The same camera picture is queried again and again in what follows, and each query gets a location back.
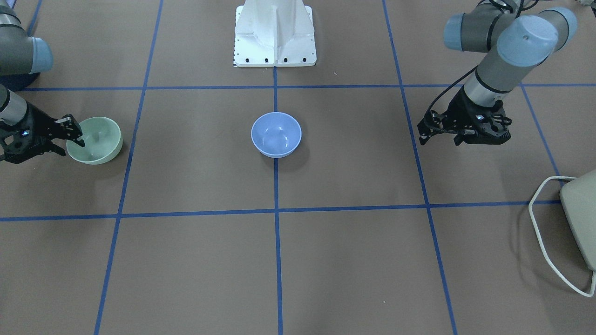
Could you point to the green bowl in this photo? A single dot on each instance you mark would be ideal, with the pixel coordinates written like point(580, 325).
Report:
point(103, 141)

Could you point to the white central pedestal column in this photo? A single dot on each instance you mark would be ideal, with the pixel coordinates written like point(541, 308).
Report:
point(274, 33)

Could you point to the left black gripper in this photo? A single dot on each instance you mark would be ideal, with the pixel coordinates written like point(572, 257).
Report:
point(458, 110)

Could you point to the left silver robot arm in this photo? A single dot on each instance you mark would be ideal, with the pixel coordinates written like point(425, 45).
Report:
point(513, 44)

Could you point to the blue bowl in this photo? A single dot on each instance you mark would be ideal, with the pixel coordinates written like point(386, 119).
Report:
point(276, 134)

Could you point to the dark blue saucepan with lid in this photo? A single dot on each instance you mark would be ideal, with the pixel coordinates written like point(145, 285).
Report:
point(18, 82)

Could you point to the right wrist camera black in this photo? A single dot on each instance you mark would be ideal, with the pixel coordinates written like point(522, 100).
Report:
point(20, 145)

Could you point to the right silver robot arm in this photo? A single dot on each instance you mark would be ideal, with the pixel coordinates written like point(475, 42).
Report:
point(20, 54)

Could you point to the cream and chrome toaster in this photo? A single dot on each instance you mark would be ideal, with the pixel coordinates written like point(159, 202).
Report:
point(578, 199)

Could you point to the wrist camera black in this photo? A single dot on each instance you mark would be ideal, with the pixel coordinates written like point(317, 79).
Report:
point(484, 129)
point(20, 145)

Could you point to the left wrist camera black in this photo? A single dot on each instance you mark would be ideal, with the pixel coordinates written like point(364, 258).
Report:
point(484, 129)

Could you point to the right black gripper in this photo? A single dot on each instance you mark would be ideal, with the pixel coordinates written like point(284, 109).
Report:
point(38, 124)

